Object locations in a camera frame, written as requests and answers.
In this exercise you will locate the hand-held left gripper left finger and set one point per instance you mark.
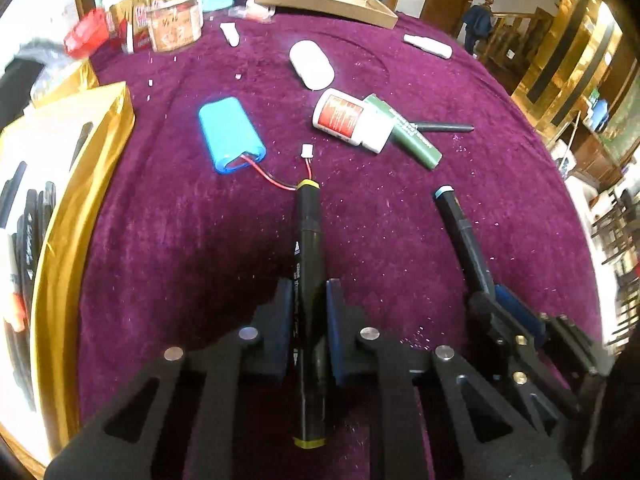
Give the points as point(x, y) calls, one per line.
point(286, 320)

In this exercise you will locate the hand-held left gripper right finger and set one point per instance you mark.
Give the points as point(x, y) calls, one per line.
point(332, 325)

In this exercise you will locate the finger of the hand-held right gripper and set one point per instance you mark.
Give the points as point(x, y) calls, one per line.
point(487, 312)
point(515, 305)

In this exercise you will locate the black marker with yellow ends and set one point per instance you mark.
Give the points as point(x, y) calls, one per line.
point(307, 240)

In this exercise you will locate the black marker with blue end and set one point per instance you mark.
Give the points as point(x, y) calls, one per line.
point(460, 225)

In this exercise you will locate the gold box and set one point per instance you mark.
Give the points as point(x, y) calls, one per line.
point(90, 200)

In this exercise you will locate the pile of black pens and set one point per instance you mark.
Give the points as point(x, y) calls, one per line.
point(27, 250)

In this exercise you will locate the purple velvet tablecloth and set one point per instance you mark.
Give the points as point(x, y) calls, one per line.
point(200, 240)

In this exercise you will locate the black chairs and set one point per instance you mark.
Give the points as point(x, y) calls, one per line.
point(617, 235)

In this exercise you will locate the dark slim pen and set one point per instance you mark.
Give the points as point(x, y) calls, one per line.
point(447, 127)

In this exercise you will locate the green cylinder marker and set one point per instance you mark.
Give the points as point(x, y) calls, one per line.
point(415, 135)

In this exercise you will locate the blue battery pack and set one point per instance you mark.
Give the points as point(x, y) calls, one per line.
point(230, 132)

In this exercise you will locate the white bottle with red label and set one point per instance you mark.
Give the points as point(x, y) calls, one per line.
point(350, 117)

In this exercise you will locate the blue screen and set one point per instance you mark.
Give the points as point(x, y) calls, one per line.
point(597, 112)

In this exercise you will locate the white oval case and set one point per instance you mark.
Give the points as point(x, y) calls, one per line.
point(311, 64)

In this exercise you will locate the gold pillar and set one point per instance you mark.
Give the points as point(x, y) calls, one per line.
point(565, 45)

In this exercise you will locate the wooden stair railing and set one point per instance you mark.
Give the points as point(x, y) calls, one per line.
point(522, 40)

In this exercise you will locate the single black pen in box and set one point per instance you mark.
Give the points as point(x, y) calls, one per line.
point(82, 142)

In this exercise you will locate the white rectangular stick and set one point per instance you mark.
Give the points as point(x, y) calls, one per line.
point(427, 45)

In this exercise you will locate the small white tube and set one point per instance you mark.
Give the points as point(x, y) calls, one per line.
point(230, 34)

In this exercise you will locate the small clear packet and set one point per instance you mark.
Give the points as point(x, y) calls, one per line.
point(252, 11)

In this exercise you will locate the clear jar with orange contents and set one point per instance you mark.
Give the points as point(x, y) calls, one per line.
point(175, 25)

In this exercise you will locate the gold box lid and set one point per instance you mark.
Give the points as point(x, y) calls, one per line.
point(65, 82)

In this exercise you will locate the red and gold packet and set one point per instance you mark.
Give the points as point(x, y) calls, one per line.
point(131, 20)

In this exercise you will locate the red plastic lid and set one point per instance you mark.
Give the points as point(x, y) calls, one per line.
point(87, 35)

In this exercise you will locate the clear plastic bag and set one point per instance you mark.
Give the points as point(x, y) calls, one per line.
point(47, 55)

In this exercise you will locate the dark bag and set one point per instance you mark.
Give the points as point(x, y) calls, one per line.
point(12, 90)

